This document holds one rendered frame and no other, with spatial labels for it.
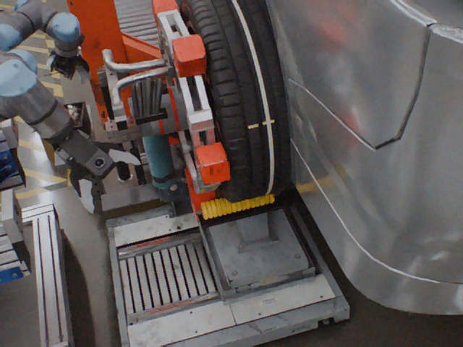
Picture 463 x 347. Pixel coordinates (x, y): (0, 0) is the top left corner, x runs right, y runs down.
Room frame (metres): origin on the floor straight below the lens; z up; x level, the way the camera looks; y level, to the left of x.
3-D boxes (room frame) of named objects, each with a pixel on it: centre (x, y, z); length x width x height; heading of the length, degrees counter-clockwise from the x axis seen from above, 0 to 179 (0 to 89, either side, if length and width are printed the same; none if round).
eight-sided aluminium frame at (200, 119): (1.52, 0.11, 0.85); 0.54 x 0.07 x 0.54; 10
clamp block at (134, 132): (1.31, 0.28, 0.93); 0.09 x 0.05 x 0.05; 100
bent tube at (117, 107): (1.40, 0.21, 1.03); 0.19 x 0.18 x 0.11; 100
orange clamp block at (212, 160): (1.21, 0.05, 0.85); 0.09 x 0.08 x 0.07; 10
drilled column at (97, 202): (2.09, 0.66, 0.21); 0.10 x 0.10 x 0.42; 10
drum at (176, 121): (1.50, 0.18, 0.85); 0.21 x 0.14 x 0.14; 100
